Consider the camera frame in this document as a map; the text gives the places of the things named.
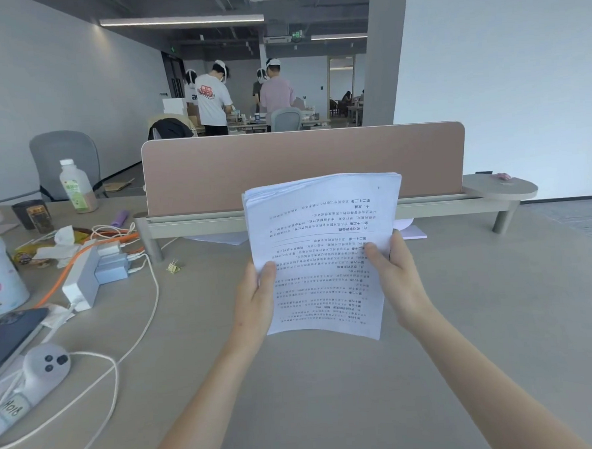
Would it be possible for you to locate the person's right forearm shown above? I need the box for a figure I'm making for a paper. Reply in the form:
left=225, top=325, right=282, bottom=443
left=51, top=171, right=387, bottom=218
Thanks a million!
left=397, top=293, right=592, bottom=449

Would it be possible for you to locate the white handheld controller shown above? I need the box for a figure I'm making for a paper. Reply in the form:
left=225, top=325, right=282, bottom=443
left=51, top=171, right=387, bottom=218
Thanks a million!
left=0, top=342, right=75, bottom=444

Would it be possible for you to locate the white power strip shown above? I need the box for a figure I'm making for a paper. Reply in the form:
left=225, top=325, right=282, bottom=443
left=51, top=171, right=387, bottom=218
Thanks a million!
left=60, top=245, right=103, bottom=313

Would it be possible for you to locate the pink desk divider panel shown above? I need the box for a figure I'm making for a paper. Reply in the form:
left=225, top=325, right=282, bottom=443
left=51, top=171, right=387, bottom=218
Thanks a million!
left=140, top=120, right=469, bottom=218

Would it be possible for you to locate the person's left hand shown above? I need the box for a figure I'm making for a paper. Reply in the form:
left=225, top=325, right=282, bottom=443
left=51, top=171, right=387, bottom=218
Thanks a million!
left=231, top=260, right=281, bottom=346

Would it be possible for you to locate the dark cup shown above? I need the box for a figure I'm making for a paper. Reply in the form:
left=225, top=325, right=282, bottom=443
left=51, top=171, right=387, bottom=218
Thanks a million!
left=11, top=199, right=48, bottom=231

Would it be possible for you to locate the person's left forearm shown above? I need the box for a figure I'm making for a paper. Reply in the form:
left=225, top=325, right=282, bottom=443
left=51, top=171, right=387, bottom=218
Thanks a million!
left=135, top=327, right=276, bottom=449

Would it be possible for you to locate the ceiling light strip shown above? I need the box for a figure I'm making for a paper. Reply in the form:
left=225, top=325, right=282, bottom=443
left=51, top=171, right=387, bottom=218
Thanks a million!
left=99, top=11, right=265, bottom=32

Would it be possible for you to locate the orange cable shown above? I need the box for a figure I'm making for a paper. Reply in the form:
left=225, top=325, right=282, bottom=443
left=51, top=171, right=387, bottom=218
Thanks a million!
left=29, top=232, right=148, bottom=310

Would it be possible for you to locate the small glass jar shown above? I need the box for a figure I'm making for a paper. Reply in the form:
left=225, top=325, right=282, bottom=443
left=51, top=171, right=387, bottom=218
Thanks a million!
left=26, top=204, right=55, bottom=235

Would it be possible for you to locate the person's right hand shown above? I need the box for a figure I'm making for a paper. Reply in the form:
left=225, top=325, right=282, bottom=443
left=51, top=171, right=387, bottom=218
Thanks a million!
left=363, top=228, right=433, bottom=334

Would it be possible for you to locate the grey desk shelf riser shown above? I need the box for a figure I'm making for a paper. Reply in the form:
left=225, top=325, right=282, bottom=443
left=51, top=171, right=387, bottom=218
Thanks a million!
left=132, top=171, right=542, bottom=265

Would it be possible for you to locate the blue grey charger adapter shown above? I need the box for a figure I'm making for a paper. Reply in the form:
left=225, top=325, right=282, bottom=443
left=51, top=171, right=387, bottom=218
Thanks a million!
left=94, top=254, right=131, bottom=286

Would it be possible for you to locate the grey mesh office chair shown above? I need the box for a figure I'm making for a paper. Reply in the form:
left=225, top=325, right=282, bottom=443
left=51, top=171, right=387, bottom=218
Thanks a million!
left=269, top=107, right=304, bottom=133

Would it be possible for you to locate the chair with black jacket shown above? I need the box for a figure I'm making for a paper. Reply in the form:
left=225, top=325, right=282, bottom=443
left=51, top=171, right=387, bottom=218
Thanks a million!
left=146, top=112, right=199, bottom=141

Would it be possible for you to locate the stack of printed paper sheets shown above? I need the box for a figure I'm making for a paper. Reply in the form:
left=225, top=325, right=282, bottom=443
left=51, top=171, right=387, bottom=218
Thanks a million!
left=241, top=170, right=411, bottom=348

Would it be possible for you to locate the crumpled white tissue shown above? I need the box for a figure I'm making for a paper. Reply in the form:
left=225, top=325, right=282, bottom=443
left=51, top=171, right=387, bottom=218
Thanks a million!
left=31, top=225, right=85, bottom=271

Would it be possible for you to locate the dark smartphone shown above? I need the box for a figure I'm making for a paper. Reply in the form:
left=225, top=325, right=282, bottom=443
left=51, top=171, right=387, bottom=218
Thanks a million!
left=0, top=307, right=53, bottom=379

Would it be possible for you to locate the yellow snack packet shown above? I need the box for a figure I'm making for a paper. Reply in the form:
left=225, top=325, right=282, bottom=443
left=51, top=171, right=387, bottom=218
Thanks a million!
left=13, top=245, right=51, bottom=270

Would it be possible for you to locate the plastic drink bottle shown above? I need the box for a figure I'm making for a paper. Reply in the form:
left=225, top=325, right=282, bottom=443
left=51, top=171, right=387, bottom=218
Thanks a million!
left=58, top=157, right=99, bottom=215

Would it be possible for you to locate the white cable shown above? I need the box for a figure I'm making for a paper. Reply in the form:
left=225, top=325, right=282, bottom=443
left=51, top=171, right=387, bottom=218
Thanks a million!
left=0, top=222, right=168, bottom=449

